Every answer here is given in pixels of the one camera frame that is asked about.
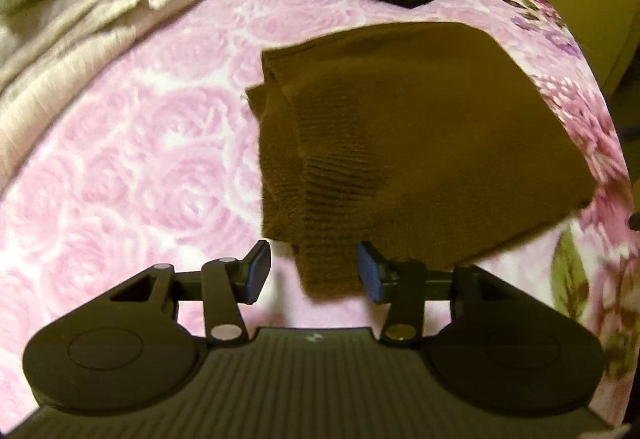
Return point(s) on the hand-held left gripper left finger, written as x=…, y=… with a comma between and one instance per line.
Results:
x=258, y=273

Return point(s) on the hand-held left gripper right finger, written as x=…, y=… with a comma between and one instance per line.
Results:
x=371, y=275

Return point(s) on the brown knitted sweater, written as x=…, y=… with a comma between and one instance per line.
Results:
x=400, y=134

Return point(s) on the pink floral blanket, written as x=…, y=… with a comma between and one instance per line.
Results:
x=150, y=179

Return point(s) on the beige rumpled quilt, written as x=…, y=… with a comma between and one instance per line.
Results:
x=75, y=19

